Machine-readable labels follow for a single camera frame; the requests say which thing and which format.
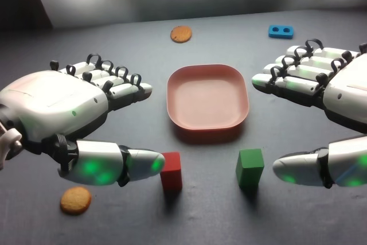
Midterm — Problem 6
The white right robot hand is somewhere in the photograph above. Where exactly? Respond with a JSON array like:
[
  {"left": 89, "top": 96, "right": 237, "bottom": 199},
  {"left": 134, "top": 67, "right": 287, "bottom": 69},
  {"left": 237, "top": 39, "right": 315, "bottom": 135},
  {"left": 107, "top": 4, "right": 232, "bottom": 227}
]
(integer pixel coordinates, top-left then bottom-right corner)
[{"left": 251, "top": 38, "right": 367, "bottom": 190}]

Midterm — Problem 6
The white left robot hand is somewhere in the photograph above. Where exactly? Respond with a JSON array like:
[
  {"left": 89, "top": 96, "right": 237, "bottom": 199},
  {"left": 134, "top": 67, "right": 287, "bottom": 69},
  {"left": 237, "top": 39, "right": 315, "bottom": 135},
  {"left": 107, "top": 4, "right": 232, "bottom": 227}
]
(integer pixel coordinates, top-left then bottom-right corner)
[{"left": 0, "top": 52, "right": 166, "bottom": 188}]

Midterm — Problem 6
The green wooden block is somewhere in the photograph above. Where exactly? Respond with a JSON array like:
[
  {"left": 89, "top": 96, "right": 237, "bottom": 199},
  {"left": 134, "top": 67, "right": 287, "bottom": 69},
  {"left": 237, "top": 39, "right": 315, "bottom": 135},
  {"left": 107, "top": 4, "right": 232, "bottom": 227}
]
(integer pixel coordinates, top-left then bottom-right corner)
[{"left": 235, "top": 148, "right": 264, "bottom": 190}]

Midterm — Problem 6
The red block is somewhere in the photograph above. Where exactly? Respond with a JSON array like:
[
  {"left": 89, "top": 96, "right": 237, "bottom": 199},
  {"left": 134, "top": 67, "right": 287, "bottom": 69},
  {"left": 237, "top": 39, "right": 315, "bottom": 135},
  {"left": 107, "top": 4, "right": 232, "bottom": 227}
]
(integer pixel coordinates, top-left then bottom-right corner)
[{"left": 159, "top": 151, "right": 183, "bottom": 191}]

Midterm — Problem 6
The blue two-hole block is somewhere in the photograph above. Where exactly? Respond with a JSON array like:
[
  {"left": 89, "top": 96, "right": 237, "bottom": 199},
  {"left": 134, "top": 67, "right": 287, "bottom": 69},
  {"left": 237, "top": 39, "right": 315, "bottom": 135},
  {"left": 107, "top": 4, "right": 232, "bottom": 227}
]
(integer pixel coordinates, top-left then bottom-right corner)
[{"left": 268, "top": 25, "right": 295, "bottom": 39}]

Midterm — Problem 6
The red plate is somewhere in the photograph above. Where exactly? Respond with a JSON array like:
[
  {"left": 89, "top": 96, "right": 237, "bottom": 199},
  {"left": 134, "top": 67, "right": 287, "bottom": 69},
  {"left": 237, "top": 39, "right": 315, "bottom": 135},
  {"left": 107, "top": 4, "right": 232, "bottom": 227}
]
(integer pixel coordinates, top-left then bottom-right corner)
[{"left": 166, "top": 64, "right": 249, "bottom": 134}]

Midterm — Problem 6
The round orange cookie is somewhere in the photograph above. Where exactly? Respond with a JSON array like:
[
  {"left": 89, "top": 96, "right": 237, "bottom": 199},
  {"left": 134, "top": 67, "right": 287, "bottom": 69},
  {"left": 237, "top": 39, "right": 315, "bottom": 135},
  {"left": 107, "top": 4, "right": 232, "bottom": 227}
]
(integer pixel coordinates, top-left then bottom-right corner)
[
  {"left": 59, "top": 186, "right": 92, "bottom": 215},
  {"left": 170, "top": 25, "right": 192, "bottom": 44}
]

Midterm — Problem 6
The grey table cloth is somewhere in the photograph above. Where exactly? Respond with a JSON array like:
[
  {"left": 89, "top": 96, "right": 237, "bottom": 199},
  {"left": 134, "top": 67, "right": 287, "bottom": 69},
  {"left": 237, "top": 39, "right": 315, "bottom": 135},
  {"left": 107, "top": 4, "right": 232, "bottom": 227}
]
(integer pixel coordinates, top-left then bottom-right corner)
[{"left": 0, "top": 6, "right": 367, "bottom": 245}]

